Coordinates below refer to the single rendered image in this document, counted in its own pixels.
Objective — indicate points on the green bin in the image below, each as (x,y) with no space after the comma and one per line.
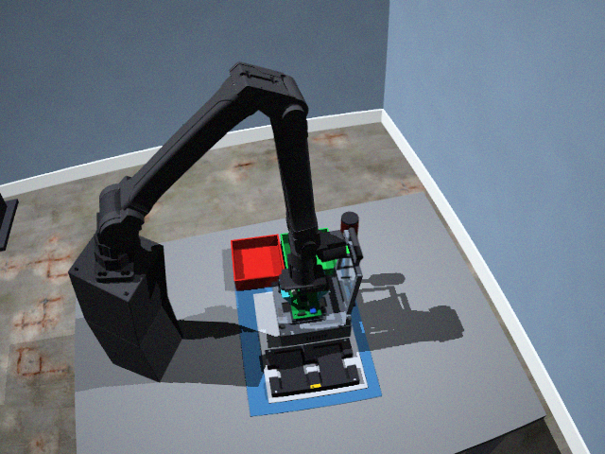
(328,267)

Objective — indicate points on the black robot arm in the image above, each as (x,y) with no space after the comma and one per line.
(248,89)

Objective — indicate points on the red bin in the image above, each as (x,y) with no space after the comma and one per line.
(256,256)

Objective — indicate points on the green circuit board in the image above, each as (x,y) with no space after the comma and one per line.
(304,305)

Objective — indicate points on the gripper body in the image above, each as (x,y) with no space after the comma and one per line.
(305,281)

